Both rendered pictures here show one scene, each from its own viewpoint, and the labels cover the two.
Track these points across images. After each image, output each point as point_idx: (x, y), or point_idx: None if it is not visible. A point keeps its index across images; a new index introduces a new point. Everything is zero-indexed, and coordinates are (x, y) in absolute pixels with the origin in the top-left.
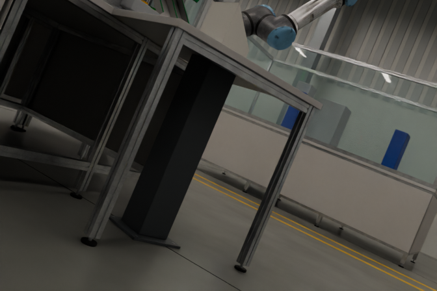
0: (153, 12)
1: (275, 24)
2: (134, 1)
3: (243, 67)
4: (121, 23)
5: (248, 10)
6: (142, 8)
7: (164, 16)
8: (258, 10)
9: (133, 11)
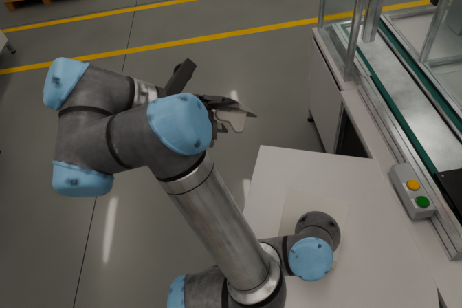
0: (408, 200)
1: (263, 238)
2: (390, 169)
3: None
4: None
5: (314, 229)
6: (397, 183)
7: (282, 148)
8: (302, 233)
9: (333, 154)
